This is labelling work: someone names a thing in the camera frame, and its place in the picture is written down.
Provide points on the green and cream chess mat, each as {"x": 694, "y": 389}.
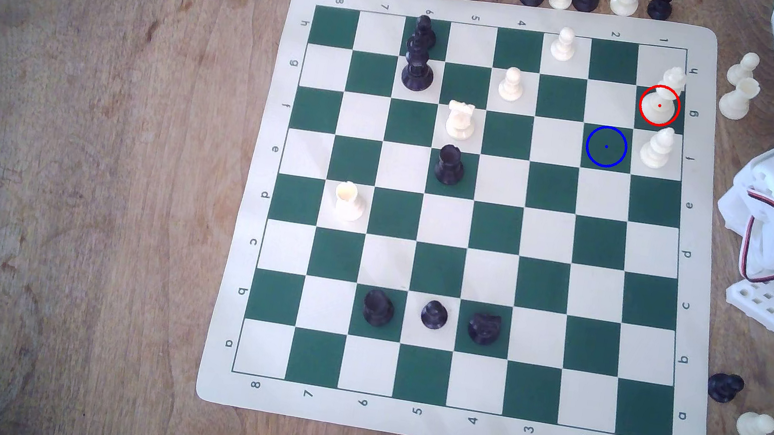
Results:
{"x": 472, "y": 260}

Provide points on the white chess rook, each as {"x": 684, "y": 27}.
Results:
{"x": 348, "y": 202}

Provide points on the white rook on f5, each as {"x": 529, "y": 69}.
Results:
{"x": 460, "y": 120}

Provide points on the black chess queen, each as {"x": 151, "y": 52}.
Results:
{"x": 417, "y": 74}

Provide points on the white chess bishop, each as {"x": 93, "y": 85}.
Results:
{"x": 658, "y": 149}

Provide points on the black chess knight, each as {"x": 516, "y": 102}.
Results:
{"x": 724, "y": 388}
{"x": 484, "y": 329}

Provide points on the black chess rook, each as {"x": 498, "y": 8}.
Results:
{"x": 449, "y": 166}

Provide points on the white chess king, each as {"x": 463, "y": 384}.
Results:
{"x": 655, "y": 111}

